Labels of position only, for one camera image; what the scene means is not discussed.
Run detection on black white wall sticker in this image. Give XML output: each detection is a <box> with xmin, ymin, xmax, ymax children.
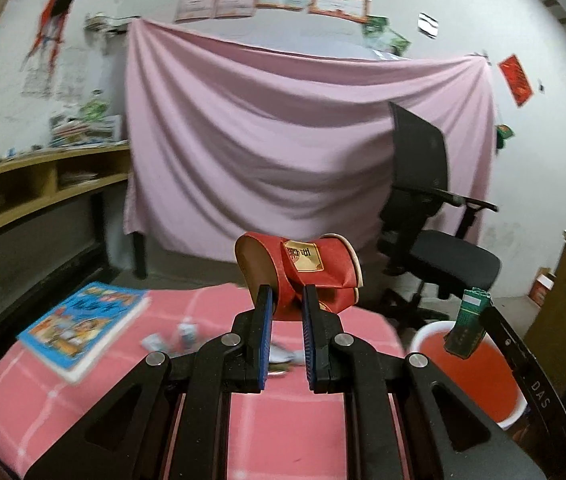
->
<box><xmin>417</xmin><ymin>12</ymin><xmax>441</xmax><ymax>40</ymax></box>

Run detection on green hanging ornament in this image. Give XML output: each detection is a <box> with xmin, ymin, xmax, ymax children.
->
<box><xmin>494</xmin><ymin>124</ymin><xmax>515</xmax><ymax>150</ymax></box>

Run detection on papers inside shelf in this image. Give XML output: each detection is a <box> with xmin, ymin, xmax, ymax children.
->
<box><xmin>58</xmin><ymin>170</ymin><xmax>101</xmax><ymax>188</ymax></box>

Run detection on crushed red paper cup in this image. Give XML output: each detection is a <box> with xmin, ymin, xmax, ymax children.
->
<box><xmin>234</xmin><ymin>231</ymin><xmax>364</xmax><ymax>322</ymax></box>

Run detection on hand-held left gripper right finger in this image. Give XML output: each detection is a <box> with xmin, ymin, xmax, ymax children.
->
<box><xmin>302</xmin><ymin>284</ymin><xmax>544</xmax><ymax>480</ymax></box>

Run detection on red white cardboard box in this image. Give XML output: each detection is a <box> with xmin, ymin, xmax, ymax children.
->
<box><xmin>533</xmin><ymin>266</ymin><xmax>559</xmax><ymax>307</ymax></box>

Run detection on flat silver wrapper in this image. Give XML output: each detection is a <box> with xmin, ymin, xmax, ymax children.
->
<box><xmin>269</xmin><ymin>342</ymin><xmax>306</xmax><ymax>367</ymax></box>

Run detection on red black wall hanging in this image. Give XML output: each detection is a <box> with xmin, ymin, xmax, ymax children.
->
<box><xmin>20</xmin><ymin>0</ymin><xmax>78</xmax><ymax>73</ymax></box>

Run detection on wooden wall shelf unit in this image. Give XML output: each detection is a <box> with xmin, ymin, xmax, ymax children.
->
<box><xmin>0</xmin><ymin>142</ymin><xmax>131</xmax><ymax>248</ymax></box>

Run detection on stack of papers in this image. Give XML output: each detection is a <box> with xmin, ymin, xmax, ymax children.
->
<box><xmin>48</xmin><ymin>100</ymin><xmax>124</xmax><ymax>148</ymax></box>

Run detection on white paper wall calendar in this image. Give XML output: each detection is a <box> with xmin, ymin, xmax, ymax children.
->
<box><xmin>20</xmin><ymin>45</ymin><xmax>108</xmax><ymax>101</ymax></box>

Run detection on crumpled silver wrapper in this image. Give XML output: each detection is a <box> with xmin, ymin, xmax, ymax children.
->
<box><xmin>140</xmin><ymin>334</ymin><xmax>169</xmax><ymax>356</ymax></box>
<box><xmin>177</xmin><ymin>322</ymin><xmax>201</xmax><ymax>351</ymax></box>

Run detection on red wall poster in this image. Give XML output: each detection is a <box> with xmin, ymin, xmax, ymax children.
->
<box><xmin>498</xmin><ymin>53</ymin><xmax>535</xmax><ymax>108</ymax></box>

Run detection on red bucket with white rim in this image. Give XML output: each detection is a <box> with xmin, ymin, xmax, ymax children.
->
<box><xmin>409</xmin><ymin>321</ymin><xmax>531</xmax><ymax>430</ymax></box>

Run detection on pink hanging sheet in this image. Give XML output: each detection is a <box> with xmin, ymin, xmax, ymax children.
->
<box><xmin>123</xmin><ymin>17</ymin><xmax>496</xmax><ymax>263</ymax></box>

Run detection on black office chair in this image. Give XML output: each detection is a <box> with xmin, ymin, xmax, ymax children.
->
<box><xmin>375</xmin><ymin>101</ymin><xmax>501</xmax><ymax>333</ymax></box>

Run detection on pink checked tablecloth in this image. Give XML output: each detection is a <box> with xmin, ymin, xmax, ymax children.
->
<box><xmin>0</xmin><ymin>282</ymin><xmax>409</xmax><ymax>480</ymax></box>

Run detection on black table leg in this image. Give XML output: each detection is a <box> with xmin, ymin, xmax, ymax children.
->
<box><xmin>132</xmin><ymin>232</ymin><xmax>148</xmax><ymax>281</ymax></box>

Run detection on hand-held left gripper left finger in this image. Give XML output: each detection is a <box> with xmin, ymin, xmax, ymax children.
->
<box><xmin>23</xmin><ymin>285</ymin><xmax>274</xmax><ymax>480</ymax></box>

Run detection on green wall packets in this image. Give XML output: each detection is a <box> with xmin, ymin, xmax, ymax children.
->
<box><xmin>363</xmin><ymin>16</ymin><xmax>411</xmax><ymax>56</ymax></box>

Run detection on green cigarette box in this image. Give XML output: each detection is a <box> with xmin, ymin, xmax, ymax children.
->
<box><xmin>444</xmin><ymin>287</ymin><xmax>493</xmax><ymax>359</ymax></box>

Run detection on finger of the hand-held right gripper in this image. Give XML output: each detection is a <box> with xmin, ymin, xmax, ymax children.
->
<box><xmin>480</xmin><ymin>306</ymin><xmax>524</xmax><ymax>371</ymax></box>

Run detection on colourful picture book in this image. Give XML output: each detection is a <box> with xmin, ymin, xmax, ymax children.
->
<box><xmin>17</xmin><ymin>282</ymin><xmax>152</xmax><ymax>386</ymax></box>

